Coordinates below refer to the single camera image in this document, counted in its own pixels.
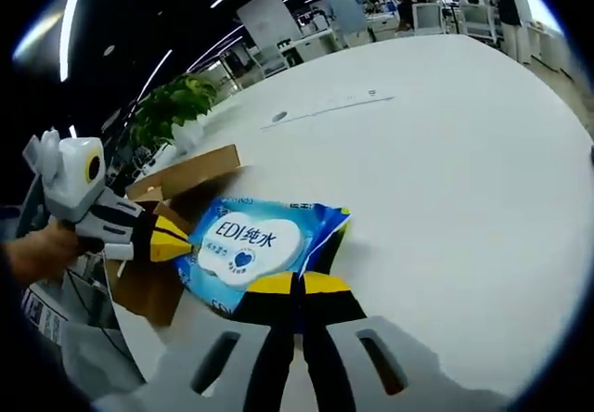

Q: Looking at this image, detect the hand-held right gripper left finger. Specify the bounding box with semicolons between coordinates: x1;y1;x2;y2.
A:
97;271;299;412

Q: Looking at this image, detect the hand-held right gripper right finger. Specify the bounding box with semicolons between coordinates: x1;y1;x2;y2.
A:
299;271;510;412

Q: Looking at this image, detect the brown cardboard shoe box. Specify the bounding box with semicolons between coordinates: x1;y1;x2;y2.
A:
110;143;243;328

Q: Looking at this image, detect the light blue wet wipes pack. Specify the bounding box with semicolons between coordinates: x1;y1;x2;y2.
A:
174;194;353;321

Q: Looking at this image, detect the person's left hand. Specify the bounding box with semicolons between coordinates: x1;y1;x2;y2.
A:
0;224;81;288

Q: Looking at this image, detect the green plant in white pot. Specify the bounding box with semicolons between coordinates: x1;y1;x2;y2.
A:
131;73;219;159

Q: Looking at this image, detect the white pillar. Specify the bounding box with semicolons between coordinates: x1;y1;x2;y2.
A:
236;0;303;68

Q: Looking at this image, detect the white office chair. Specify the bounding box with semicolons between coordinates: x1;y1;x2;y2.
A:
411;2;447;36
462;6;497;41

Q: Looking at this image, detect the table cable cover strip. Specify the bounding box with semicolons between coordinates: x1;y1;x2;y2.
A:
259;88;396;131

